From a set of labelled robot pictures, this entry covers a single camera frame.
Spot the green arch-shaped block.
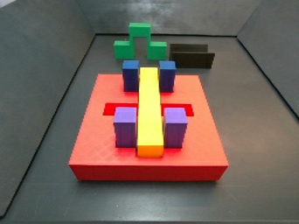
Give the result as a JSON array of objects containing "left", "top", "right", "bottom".
[{"left": 113, "top": 23, "right": 167, "bottom": 60}]

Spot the red base board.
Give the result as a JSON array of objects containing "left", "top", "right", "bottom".
[{"left": 69, "top": 74, "right": 230, "bottom": 181}]

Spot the left purple block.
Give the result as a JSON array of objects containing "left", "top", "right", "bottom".
[{"left": 113, "top": 107, "right": 136, "bottom": 148}]

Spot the purple block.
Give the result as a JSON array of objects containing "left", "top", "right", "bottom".
[
  {"left": 163, "top": 108, "right": 188, "bottom": 148},
  {"left": 113, "top": 107, "right": 136, "bottom": 148}
]

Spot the right purple block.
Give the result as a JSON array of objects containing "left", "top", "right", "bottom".
[{"left": 163, "top": 108, "right": 188, "bottom": 148}]

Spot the yellow long bar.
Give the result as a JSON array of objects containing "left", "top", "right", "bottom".
[{"left": 136, "top": 67, "right": 164, "bottom": 158}]

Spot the right blue block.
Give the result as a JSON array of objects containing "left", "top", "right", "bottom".
[{"left": 159, "top": 60, "right": 176, "bottom": 93}]

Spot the blue block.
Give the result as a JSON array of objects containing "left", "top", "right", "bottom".
[
  {"left": 159, "top": 60, "right": 176, "bottom": 93},
  {"left": 123, "top": 60, "right": 139, "bottom": 92}
]

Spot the left blue block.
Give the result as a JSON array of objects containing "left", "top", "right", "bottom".
[{"left": 123, "top": 60, "right": 139, "bottom": 92}]

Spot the black angle bracket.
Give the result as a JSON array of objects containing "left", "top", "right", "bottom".
[{"left": 169, "top": 44, "right": 215, "bottom": 69}]

